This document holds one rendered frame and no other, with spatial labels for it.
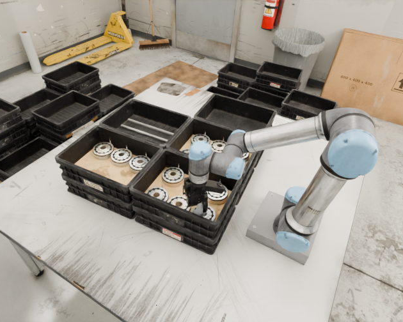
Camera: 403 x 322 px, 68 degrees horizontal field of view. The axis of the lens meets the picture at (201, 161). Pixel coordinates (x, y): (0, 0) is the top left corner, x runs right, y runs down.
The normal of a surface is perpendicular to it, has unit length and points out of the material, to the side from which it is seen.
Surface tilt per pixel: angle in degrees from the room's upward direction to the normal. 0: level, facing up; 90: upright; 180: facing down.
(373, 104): 72
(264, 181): 0
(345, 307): 0
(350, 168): 82
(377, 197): 0
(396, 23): 90
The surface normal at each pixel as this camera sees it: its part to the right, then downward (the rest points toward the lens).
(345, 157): -0.32, 0.51
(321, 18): -0.51, 0.56
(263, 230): 0.00, -0.76
